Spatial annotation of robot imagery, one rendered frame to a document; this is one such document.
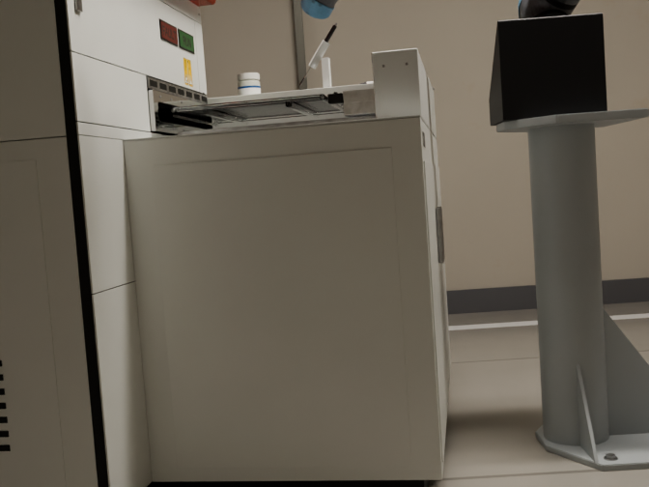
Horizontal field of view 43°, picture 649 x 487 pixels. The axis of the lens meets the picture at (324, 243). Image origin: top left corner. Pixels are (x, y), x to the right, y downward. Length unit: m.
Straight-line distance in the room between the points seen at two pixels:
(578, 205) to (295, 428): 0.87
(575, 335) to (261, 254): 0.82
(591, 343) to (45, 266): 1.28
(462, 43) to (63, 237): 3.00
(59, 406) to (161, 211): 0.44
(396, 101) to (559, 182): 0.53
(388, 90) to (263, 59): 2.58
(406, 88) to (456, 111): 2.54
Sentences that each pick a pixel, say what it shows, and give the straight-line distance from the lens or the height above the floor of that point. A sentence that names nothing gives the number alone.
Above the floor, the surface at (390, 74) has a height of 0.91.
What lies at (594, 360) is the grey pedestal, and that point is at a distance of 2.12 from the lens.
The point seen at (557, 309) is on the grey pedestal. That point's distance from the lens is 2.09.
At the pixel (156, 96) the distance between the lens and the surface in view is 1.97.
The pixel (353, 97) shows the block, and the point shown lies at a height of 0.89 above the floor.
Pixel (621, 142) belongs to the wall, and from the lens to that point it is 4.43.
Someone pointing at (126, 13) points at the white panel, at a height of 1.10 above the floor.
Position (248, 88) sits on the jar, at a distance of 2.58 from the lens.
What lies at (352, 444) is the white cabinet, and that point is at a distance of 1.74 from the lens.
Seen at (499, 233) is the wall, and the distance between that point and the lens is 4.27.
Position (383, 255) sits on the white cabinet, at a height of 0.55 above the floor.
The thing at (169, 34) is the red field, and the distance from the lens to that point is 2.13.
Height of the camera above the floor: 0.69
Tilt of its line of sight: 4 degrees down
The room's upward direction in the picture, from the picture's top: 4 degrees counter-clockwise
